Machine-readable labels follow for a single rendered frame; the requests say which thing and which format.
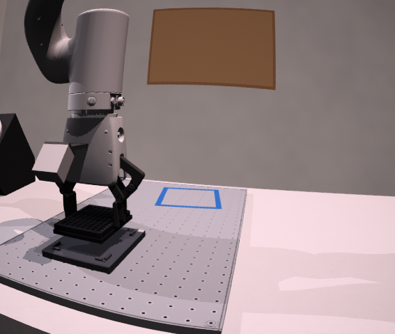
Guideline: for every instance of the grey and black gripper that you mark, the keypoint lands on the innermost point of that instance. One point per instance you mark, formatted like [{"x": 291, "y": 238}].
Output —
[{"x": 105, "y": 135}]

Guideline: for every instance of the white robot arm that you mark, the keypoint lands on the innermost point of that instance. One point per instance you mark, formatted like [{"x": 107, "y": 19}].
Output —
[{"x": 92, "y": 61}]

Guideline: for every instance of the blue tape outline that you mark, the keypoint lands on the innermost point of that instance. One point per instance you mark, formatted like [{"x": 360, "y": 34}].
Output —
[{"x": 217, "y": 199}]

